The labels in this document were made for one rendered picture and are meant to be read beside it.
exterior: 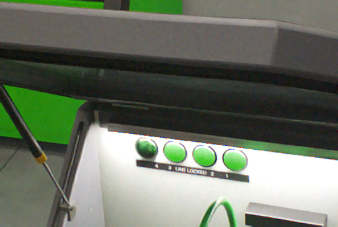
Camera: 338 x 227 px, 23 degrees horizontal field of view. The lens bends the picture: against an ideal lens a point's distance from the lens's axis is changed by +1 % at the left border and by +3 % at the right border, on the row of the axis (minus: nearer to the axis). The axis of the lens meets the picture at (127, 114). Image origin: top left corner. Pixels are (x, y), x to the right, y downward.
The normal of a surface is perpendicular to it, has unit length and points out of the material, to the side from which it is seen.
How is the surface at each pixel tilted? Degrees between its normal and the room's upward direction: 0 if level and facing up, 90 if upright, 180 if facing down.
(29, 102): 90
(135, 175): 90
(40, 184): 0
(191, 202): 90
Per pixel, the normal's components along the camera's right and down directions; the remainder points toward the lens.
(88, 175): 0.93, 0.11
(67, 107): -0.37, 0.44
